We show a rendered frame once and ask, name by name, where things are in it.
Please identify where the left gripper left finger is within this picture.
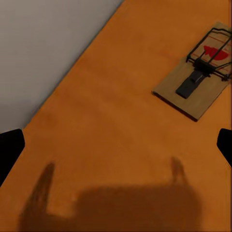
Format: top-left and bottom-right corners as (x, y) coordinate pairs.
(0, 129), (25, 186)

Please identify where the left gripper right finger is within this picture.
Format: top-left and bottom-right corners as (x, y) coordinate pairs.
(217, 128), (232, 166)

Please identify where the mousetrap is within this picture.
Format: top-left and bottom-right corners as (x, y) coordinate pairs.
(153, 21), (232, 121)

